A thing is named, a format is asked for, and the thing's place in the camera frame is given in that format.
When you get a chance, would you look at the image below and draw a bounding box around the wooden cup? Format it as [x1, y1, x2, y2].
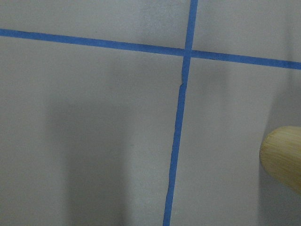
[259, 126, 301, 194]

